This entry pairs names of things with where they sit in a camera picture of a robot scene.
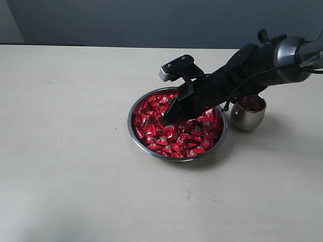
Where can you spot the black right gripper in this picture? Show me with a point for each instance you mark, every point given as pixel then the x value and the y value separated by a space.
pixel 246 72

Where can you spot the steel bowl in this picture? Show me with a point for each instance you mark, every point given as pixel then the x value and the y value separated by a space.
pixel 149 148

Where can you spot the stainless steel cup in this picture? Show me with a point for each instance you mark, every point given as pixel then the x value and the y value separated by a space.
pixel 246 120

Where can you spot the red candies in cup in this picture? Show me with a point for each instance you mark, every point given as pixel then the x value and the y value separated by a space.
pixel 251 103

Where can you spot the red wrapped candy pile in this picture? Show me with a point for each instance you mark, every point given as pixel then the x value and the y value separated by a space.
pixel 176 136

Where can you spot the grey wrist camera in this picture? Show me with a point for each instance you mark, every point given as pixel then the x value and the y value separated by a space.
pixel 171 70

